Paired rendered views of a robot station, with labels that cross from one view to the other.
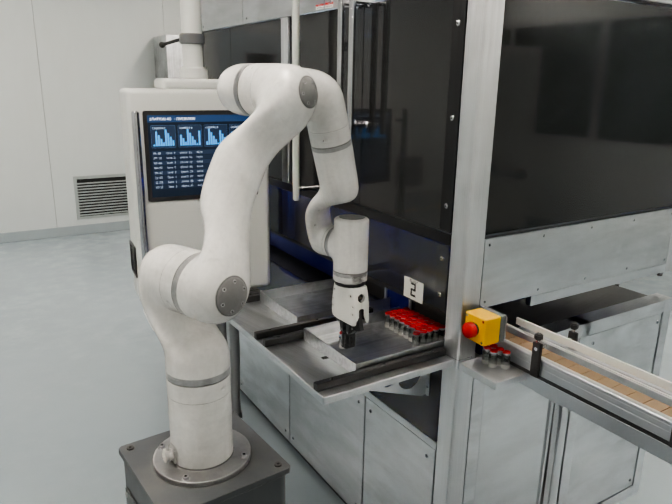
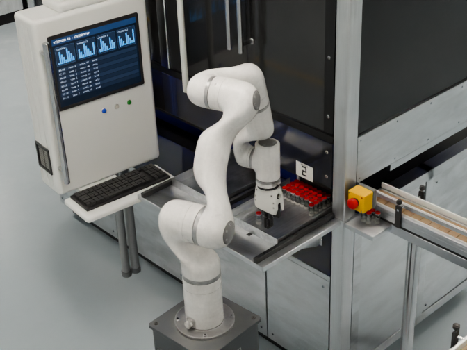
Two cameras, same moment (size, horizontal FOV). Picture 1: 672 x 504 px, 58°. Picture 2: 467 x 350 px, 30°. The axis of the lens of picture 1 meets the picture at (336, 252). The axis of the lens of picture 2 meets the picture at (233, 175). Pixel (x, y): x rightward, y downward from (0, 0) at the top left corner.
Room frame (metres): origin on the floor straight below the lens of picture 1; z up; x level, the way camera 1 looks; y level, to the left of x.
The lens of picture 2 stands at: (-1.10, 0.52, 2.63)
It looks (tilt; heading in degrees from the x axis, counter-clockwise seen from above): 30 degrees down; 350
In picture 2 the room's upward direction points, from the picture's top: 3 degrees counter-clockwise
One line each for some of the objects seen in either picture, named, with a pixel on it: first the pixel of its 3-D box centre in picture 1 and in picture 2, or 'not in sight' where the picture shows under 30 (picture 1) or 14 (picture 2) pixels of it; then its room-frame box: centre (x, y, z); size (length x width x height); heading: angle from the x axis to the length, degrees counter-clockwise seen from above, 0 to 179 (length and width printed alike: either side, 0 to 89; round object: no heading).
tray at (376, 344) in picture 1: (379, 337); (283, 210); (1.55, -0.13, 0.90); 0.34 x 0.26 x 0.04; 123
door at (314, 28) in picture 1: (323, 105); (204, 12); (2.07, 0.05, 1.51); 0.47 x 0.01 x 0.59; 32
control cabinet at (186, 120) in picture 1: (198, 188); (89, 85); (2.22, 0.52, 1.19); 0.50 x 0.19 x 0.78; 117
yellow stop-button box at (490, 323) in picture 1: (484, 326); (361, 198); (1.41, -0.38, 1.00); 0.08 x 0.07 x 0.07; 122
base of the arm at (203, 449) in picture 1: (200, 415); (203, 297); (1.04, 0.26, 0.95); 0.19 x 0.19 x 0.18
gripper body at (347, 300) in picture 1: (349, 299); (268, 196); (1.40, -0.04, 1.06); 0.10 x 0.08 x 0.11; 35
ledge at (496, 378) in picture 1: (496, 369); (370, 224); (1.42, -0.42, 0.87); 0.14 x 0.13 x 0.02; 122
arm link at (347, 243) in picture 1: (349, 242); (266, 158); (1.40, -0.03, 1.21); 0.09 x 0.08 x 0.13; 51
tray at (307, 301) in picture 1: (324, 299); (226, 177); (1.85, 0.04, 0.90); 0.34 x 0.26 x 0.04; 122
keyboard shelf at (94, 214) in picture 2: not in sight; (118, 188); (2.05, 0.46, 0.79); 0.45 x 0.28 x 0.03; 117
